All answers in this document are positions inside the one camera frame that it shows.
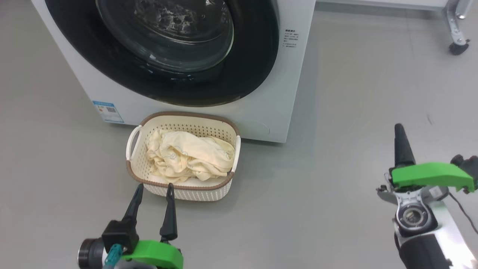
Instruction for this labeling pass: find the white table frame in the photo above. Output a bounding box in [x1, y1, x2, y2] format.
[316, 0, 448, 10]

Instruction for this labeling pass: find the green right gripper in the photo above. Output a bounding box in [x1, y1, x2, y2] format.
[376, 123, 476, 205]

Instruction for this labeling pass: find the cream perforated laundry basket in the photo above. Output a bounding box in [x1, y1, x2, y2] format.
[126, 111, 241, 201]

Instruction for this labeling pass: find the silver metal table leg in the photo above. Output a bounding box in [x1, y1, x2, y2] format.
[443, 0, 474, 44]

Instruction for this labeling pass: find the round black glass washer door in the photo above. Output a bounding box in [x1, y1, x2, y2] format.
[45, 0, 280, 107]

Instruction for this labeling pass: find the white front-load washing machine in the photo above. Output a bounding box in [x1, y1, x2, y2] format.
[31, 0, 316, 143]

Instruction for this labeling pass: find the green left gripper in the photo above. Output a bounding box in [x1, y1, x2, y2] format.
[121, 183, 184, 269]

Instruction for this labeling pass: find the left camera cable teal plug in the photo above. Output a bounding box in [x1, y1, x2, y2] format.
[103, 244, 124, 269]

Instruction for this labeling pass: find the cream printed garment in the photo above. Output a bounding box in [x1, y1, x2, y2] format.
[146, 128, 236, 183]

